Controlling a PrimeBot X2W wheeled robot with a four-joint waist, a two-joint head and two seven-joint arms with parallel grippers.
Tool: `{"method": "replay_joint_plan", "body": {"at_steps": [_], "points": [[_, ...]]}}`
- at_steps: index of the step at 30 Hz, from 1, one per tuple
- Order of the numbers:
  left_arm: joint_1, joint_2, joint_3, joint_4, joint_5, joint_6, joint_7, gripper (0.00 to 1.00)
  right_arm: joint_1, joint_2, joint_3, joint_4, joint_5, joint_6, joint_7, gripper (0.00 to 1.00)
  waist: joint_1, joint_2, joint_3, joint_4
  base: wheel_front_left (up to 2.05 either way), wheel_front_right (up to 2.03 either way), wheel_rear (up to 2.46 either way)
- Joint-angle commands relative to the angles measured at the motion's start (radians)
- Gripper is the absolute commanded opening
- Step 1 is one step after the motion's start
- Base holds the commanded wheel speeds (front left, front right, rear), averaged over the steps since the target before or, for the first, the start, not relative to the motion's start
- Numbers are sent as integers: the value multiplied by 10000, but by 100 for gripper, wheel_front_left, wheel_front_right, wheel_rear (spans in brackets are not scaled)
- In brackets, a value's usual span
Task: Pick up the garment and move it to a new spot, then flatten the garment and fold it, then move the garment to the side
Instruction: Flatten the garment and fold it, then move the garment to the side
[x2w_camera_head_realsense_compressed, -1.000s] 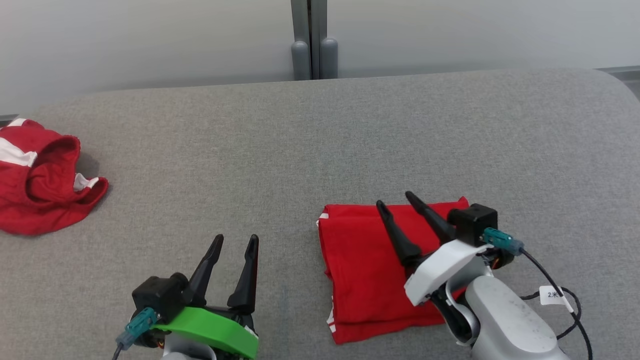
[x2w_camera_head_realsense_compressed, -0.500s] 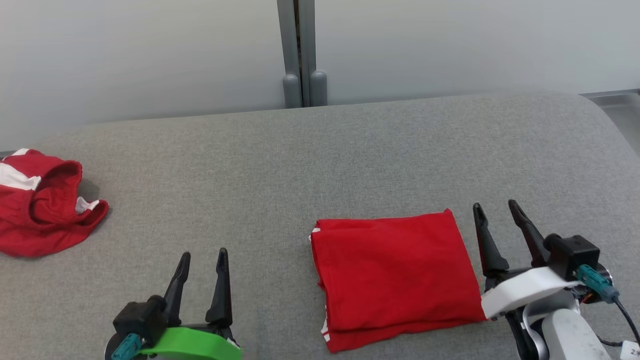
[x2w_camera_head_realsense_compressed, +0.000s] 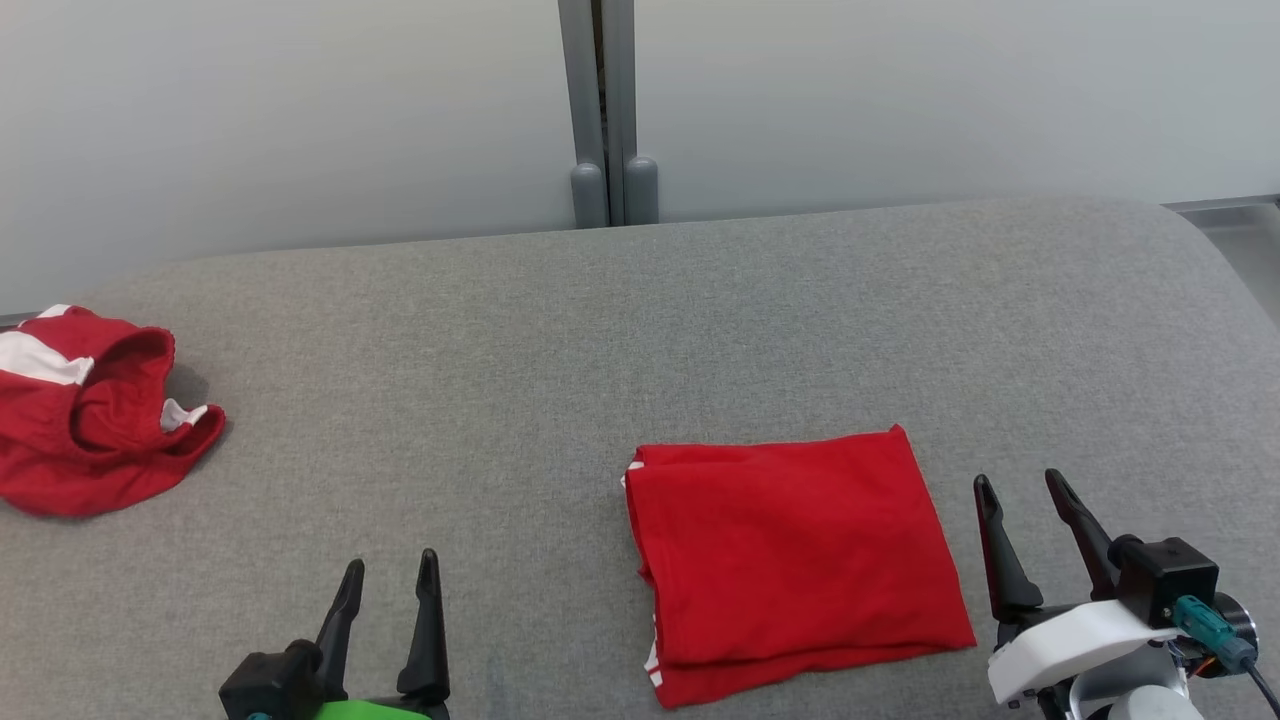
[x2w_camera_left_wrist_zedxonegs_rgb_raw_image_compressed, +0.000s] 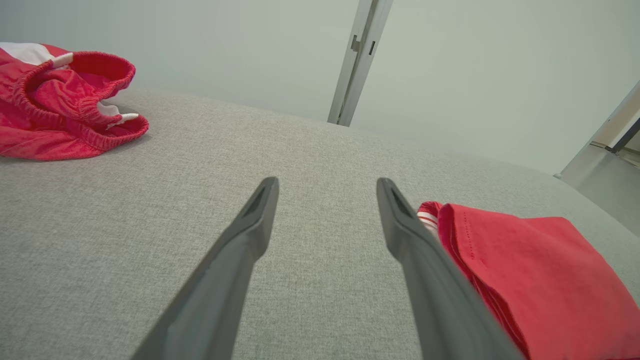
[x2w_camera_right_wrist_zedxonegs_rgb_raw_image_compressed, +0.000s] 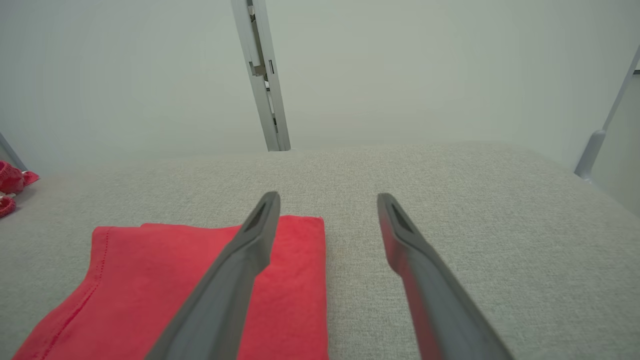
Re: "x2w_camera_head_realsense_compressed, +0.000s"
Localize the grey partition post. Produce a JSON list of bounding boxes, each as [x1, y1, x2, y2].
[[603, 0, 660, 226], [558, 0, 609, 229]]

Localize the right camera cable teal plug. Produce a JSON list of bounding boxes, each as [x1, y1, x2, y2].
[[1172, 595, 1280, 716]]

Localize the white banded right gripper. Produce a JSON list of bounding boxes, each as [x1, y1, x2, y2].
[[975, 469, 1181, 706]]

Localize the red shorts with white stripes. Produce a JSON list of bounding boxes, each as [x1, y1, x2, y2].
[[0, 305, 227, 518]]

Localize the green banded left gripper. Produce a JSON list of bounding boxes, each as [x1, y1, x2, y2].
[[310, 549, 451, 720]]

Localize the red basketball jersey white sleeves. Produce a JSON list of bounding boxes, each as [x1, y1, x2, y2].
[[621, 424, 978, 709]]

